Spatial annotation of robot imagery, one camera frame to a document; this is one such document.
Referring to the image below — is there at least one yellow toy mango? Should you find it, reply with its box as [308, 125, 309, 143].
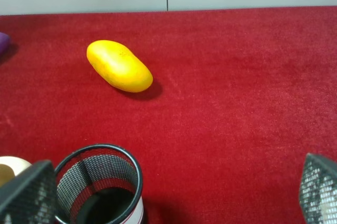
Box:
[86, 40, 153, 93]

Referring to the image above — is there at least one red velvet table cloth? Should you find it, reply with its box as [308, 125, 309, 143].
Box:
[1, 7, 336, 223]

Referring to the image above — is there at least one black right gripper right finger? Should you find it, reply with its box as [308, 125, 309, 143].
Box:
[299, 153, 336, 224]

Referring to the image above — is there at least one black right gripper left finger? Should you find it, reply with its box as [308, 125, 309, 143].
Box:
[1, 160, 57, 223]

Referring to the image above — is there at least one black mesh pen holder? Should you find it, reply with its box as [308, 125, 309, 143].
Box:
[55, 144, 145, 223]

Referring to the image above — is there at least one cream ceramic teapot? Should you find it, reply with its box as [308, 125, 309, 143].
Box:
[0, 156, 32, 187]

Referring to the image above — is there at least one purple toy eggplant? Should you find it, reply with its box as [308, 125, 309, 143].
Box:
[0, 32, 11, 54]

